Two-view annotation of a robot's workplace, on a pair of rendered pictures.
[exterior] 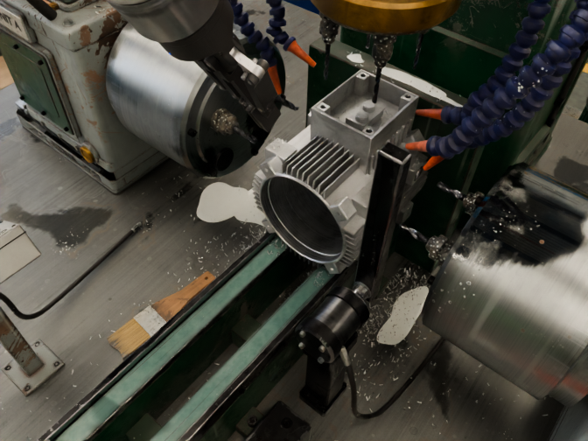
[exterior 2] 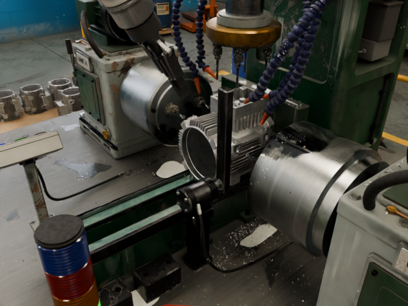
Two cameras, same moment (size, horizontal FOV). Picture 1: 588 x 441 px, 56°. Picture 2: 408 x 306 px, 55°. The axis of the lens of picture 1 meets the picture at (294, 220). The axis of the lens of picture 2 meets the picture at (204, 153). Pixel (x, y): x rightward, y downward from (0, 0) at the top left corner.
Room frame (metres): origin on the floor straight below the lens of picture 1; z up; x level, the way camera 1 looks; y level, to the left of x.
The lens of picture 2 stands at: (-0.34, -0.24, 1.55)
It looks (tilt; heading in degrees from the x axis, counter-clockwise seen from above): 31 degrees down; 14
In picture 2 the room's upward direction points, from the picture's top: straight up
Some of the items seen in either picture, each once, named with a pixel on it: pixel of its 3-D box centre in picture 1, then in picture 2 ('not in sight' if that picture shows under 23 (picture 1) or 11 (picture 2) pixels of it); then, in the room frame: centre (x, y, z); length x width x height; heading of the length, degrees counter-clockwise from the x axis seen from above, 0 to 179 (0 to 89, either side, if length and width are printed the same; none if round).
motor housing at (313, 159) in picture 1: (340, 183); (226, 143); (0.59, -0.07, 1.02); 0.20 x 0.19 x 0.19; 142
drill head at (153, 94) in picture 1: (179, 79); (158, 95); (0.80, 0.21, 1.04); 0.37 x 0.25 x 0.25; 52
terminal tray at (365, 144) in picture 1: (362, 122); (239, 108); (0.62, -0.10, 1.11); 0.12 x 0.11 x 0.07; 142
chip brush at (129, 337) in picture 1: (165, 310); not in sight; (0.48, 0.21, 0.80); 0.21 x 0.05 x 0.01; 137
